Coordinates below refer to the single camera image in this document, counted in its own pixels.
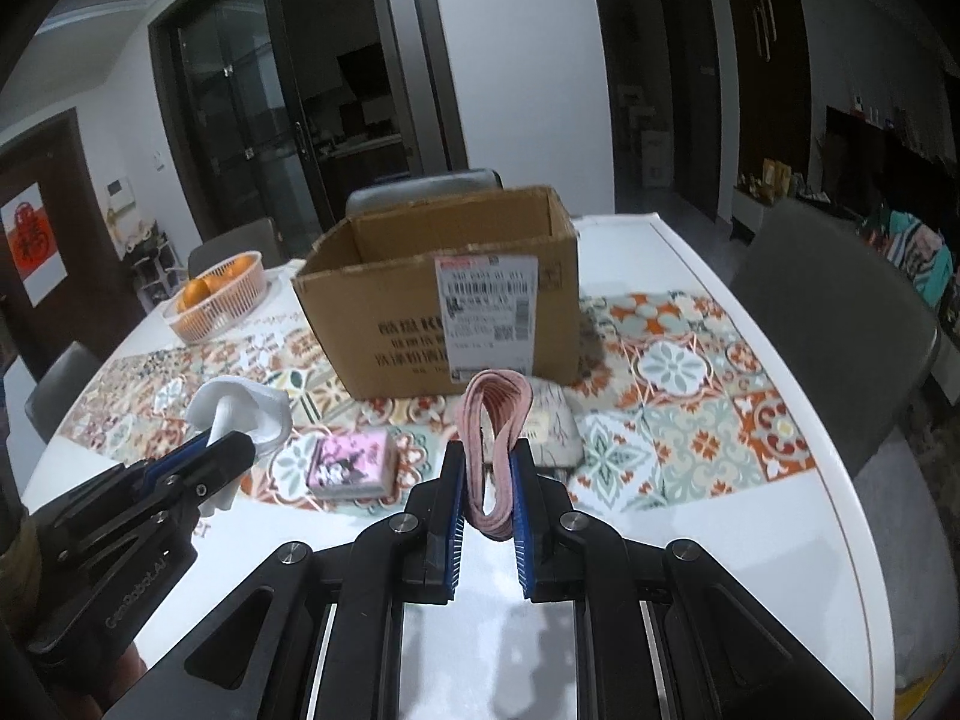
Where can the white cloth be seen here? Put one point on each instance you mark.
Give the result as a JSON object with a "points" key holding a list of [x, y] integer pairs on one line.
{"points": [[247, 409]]}

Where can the purple tissue pack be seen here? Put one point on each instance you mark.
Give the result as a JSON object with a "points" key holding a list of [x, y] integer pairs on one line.
{"points": [[352, 465]]}

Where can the person's left hand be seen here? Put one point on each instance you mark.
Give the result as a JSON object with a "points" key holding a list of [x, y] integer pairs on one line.
{"points": [[127, 671]]}

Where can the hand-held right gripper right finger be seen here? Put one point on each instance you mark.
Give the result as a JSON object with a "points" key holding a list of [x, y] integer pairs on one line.
{"points": [[521, 532]]}

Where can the large grey dining chair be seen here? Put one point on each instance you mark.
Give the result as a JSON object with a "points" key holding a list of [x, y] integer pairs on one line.
{"points": [[825, 330]]}

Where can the dark sliding glass door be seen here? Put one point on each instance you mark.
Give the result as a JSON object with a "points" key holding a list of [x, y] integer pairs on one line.
{"points": [[225, 127]]}

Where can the dark wooden door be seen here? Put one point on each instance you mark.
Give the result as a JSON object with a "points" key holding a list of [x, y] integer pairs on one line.
{"points": [[75, 240]]}

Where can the red door poster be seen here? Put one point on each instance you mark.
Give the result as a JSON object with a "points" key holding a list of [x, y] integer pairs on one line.
{"points": [[26, 244]]}

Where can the beige soft pouch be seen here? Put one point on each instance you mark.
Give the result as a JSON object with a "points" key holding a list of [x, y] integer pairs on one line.
{"points": [[555, 427]]}

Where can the pink headband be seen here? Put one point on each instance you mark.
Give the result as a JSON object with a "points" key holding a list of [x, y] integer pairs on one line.
{"points": [[495, 384]]}

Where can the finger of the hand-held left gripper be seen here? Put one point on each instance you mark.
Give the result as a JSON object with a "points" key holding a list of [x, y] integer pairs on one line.
{"points": [[225, 461], [174, 456]]}

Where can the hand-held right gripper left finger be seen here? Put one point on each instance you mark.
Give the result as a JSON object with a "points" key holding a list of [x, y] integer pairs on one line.
{"points": [[450, 532]]}

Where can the pile of oranges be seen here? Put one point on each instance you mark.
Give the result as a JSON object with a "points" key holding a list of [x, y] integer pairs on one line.
{"points": [[199, 292]]}

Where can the small storage rack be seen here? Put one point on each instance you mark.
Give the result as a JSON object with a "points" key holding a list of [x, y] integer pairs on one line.
{"points": [[154, 266]]}

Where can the brown cardboard box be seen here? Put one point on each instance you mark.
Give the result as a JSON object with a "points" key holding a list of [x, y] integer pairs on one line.
{"points": [[375, 337]]}

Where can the dark wardrobe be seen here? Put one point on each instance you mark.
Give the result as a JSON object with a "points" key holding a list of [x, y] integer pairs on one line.
{"points": [[765, 90]]}

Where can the pile of hanging clothes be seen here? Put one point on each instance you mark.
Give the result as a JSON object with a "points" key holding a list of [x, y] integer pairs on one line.
{"points": [[915, 255]]}

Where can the white plastic basket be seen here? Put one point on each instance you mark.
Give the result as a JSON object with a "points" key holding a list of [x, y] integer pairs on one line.
{"points": [[217, 315]]}

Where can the dark sideboard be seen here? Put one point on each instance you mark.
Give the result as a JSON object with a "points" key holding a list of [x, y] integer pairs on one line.
{"points": [[885, 157]]}

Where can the white intercom panel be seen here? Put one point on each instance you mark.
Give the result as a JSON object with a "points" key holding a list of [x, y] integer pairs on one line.
{"points": [[120, 193]]}

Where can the patterned table runner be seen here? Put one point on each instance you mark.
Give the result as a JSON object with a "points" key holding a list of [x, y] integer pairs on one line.
{"points": [[675, 405]]}

